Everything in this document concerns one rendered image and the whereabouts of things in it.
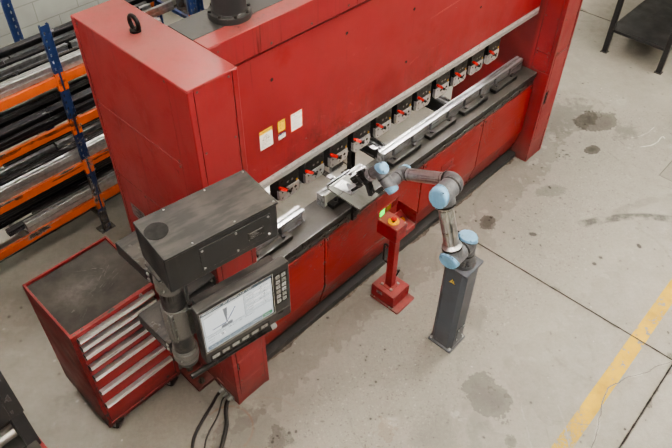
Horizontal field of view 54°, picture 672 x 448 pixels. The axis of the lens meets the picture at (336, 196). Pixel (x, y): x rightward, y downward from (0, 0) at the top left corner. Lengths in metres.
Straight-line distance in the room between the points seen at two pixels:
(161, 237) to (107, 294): 1.21
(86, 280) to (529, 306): 2.93
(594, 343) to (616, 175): 1.84
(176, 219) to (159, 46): 0.76
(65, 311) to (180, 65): 1.53
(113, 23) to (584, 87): 5.15
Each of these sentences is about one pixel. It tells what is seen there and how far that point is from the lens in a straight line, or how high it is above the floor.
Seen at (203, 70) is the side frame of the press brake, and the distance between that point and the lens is 2.72.
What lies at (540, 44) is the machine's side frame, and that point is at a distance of 5.49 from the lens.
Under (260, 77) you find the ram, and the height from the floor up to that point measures 2.02.
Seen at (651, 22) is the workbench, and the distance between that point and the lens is 8.08.
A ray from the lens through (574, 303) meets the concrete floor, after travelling 5.04.
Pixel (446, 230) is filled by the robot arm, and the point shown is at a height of 1.14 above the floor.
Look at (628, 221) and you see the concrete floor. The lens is 5.79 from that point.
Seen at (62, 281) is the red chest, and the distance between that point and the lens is 3.84.
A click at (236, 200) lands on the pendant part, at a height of 1.95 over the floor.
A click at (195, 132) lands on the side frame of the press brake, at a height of 2.10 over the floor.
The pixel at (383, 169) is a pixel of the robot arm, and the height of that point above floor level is 1.29.
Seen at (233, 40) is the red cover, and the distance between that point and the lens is 2.94.
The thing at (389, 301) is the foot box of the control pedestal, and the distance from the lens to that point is 4.68.
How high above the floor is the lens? 3.74
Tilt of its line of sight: 43 degrees down
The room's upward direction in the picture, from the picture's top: 1 degrees clockwise
